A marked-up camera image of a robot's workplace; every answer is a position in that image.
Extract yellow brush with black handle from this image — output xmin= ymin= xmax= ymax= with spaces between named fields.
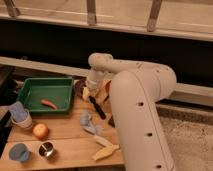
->
xmin=82 ymin=87 xmax=106 ymax=119

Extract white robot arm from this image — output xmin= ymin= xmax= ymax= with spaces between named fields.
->
xmin=86 ymin=53 xmax=176 ymax=171

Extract blue crumpled cloth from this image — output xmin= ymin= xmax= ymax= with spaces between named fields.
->
xmin=80 ymin=110 xmax=102 ymax=135

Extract cream white vegetable piece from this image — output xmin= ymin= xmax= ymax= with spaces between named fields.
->
xmin=94 ymin=135 xmax=113 ymax=146

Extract orange carrot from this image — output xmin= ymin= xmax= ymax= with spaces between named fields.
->
xmin=41 ymin=99 xmax=57 ymax=110

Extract yellow banana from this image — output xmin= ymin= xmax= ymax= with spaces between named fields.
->
xmin=92 ymin=145 xmax=119 ymax=161

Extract green plastic tray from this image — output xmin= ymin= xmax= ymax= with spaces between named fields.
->
xmin=17 ymin=77 xmax=73 ymax=115

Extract red yellow apple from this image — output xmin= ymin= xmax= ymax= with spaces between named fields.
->
xmin=33 ymin=123 xmax=49 ymax=139

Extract small metal cup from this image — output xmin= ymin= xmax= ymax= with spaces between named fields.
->
xmin=39 ymin=142 xmax=55 ymax=159

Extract white cup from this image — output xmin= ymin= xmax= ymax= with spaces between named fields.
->
xmin=12 ymin=111 xmax=33 ymax=130

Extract blue cloth in cup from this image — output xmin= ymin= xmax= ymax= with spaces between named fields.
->
xmin=9 ymin=101 xmax=28 ymax=122

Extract blue plastic cup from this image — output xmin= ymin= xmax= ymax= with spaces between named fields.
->
xmin=9 ymin=143 xmax=30 ymax=162

